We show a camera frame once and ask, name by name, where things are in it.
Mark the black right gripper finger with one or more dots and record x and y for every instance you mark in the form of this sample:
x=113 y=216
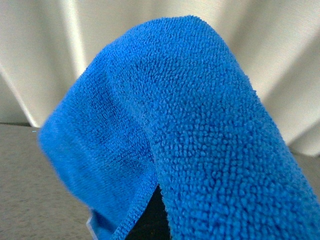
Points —
x=153 y=224

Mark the blue microfiber cloth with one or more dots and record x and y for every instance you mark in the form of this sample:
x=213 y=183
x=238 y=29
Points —
x=167 y=105

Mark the white curtain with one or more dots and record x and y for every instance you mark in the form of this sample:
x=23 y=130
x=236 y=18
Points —
x=45 y=45

